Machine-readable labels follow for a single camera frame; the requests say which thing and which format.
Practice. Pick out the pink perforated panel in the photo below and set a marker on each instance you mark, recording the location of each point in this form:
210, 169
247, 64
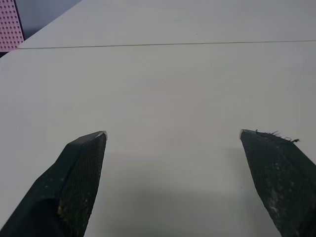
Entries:
8, 23

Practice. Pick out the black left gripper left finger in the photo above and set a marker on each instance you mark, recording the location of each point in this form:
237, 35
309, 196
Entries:
66, 187

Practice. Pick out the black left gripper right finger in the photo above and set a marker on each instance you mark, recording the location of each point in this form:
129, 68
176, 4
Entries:
279, 182

